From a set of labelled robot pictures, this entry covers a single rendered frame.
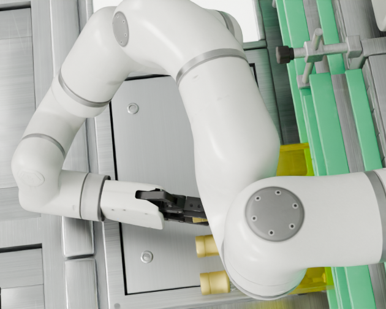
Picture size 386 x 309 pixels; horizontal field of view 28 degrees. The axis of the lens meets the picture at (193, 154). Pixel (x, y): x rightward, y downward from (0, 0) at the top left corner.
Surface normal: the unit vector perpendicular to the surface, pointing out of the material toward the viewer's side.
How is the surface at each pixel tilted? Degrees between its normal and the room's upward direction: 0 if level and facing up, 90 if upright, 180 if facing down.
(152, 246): 90
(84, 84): 72
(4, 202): 90
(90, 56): 59
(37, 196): 78
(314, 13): 90
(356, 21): 90
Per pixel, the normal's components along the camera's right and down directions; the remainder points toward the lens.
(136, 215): -0.16, 0.90
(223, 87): -0.04, -0.43
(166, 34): -0.52, 0.14
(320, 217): 0.14, -0.25
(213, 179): -0.59, 0.72
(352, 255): 0.16, 0.61
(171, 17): -0.28, -0.19
